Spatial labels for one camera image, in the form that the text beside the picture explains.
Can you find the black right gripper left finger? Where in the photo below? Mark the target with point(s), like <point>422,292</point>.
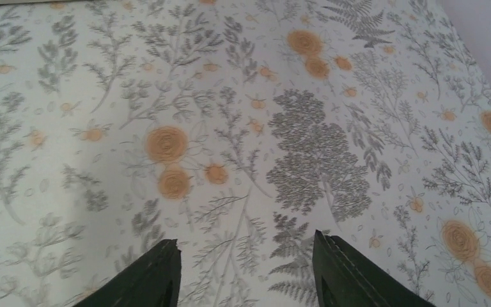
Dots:
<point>151,280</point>

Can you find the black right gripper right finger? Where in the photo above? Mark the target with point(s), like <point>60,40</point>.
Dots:
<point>345,277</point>

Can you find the floral patterned table mat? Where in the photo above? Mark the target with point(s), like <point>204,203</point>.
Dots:
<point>240,128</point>

